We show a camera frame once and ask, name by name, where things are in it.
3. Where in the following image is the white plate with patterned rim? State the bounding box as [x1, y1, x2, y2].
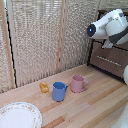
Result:
[0, 101, 43, 128]

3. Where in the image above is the small yellow block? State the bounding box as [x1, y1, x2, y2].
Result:
[39, 82, 50, 94]

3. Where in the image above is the pink mug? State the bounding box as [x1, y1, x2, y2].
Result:
[70, 74, 90, 94]

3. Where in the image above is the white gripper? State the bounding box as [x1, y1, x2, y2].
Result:
[101, 38, 115, 50]

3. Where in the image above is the wooden screen post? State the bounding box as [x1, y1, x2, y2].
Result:
[0, 0, 17, 90]
[55, 0, 68, 75]

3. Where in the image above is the silver drawer handle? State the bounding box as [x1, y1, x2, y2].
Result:
[96, 54, 123, 67]

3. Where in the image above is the blue mug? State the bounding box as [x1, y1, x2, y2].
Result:
[51, 81, 69, 102]

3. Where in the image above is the grey white object at corner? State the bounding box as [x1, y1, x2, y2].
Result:
[110, 105, 128, 128]

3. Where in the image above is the brown drawer with handle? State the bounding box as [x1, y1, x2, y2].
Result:
[94, 13, 128, 52]
[89, 41, 128, 82]

